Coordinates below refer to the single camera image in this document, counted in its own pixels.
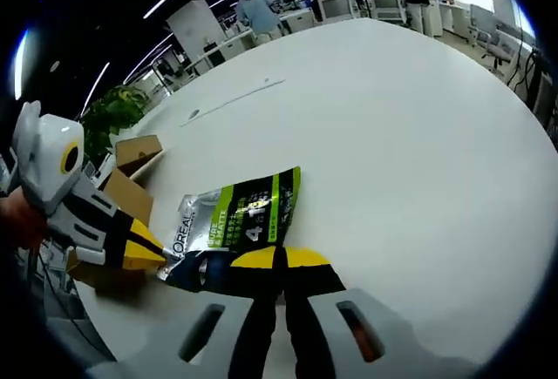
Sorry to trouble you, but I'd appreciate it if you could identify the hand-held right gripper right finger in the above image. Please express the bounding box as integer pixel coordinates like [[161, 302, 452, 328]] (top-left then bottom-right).
[[280, 245, 454, 379]]

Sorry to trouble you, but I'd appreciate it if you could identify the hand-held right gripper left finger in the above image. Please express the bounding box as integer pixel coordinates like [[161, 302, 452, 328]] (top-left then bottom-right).
[[86, 246, 280, 379]]

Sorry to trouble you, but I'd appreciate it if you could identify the brown cardboard shoe box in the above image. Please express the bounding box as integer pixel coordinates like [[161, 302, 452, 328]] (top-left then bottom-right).
[[65, 134, 165, 300]]

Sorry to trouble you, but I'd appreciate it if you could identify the person's left hand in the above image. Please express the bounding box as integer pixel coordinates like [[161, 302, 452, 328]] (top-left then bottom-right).
[[0, 189, 49, 249]]

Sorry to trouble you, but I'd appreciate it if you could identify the green potted plant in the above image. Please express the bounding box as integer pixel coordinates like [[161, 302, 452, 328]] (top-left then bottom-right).
[[82, 85, 147, 158]]

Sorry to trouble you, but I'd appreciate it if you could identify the white table socket strip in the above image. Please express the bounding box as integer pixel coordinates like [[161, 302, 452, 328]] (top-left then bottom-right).
[[180, 78, 287, 127]]

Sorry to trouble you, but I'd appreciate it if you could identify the white square column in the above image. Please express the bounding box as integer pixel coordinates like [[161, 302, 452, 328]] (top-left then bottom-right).
[[167, 0, 228, 60]]

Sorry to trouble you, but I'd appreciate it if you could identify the white office chair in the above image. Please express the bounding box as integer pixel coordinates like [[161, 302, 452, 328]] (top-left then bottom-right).
[[370, 0, 405, 23], [320, 0, 359, 23]]

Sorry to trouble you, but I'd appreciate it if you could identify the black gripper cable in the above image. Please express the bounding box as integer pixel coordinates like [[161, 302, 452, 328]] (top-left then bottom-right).
[[25, 243, 117, 361]]

